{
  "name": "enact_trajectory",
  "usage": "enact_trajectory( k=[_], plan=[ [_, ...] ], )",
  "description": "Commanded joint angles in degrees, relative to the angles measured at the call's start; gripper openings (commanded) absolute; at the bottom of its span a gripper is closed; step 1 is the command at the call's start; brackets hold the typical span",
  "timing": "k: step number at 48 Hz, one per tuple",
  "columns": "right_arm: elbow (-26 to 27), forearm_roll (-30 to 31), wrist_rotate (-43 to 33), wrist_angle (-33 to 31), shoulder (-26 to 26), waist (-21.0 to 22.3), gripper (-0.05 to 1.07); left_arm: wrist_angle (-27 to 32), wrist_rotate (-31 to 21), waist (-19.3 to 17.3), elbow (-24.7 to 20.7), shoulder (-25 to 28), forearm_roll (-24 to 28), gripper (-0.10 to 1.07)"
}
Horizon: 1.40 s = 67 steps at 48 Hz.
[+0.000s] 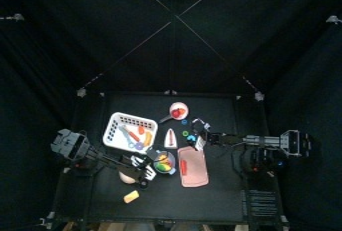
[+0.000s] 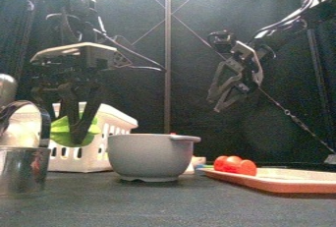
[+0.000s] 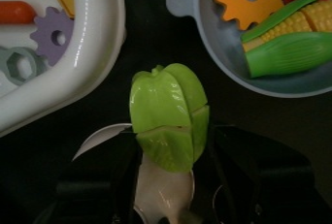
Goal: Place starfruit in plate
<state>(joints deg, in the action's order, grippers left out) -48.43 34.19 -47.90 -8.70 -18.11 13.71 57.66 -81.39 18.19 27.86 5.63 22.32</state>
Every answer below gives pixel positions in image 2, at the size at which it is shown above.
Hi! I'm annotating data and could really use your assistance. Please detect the green toy starfruit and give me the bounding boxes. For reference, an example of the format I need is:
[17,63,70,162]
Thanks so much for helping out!
[49,112,103,148]

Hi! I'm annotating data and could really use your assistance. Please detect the white plastic slotted basket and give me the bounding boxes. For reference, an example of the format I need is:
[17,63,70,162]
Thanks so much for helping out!
[46,101,139,174]

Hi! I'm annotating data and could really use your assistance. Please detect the shiny steel kettle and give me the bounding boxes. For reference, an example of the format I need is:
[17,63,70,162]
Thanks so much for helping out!
[0,73,54,149]

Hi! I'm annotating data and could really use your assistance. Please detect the grey plastic bowl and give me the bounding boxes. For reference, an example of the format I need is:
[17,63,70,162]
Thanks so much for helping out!
[107,133,205,183]

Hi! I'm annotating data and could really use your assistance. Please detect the red tomatoes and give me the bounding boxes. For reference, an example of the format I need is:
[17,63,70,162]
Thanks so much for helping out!
[213,154,259,177]

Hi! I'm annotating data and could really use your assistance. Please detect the small white toy block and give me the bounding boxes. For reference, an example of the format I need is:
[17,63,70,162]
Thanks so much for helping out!
[183,155,209,176]

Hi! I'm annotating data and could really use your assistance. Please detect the shiny steel cup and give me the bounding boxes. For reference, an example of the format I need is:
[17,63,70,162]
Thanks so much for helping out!
[0,145,53,197]

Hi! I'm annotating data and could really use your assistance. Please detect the orange cutting board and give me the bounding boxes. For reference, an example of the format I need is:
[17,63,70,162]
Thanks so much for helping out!
[195,166,336,196]

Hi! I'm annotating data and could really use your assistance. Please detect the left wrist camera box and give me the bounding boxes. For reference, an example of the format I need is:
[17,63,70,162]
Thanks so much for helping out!
[30,41,122,70]

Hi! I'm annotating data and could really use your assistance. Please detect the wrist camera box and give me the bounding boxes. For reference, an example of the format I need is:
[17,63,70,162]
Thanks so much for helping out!
[30,41,122,70]
[207,29,239,54]

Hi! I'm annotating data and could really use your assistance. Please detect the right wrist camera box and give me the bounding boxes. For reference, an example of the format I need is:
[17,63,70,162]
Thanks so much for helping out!
[207,29,239,54]

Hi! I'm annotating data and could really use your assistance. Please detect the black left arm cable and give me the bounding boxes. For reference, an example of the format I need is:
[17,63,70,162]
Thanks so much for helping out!
[98,28,169,74]

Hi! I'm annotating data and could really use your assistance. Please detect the vertical metal frame pole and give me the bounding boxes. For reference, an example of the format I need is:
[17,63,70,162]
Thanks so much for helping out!
[163,0,174,135]

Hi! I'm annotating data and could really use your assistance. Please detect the slanted metal frame post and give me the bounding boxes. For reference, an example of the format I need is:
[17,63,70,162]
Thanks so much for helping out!
[294,0,336,134]

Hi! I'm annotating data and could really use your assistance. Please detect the diagonal metal chain brace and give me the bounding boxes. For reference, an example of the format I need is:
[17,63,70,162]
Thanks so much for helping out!
[258,87,336,155]

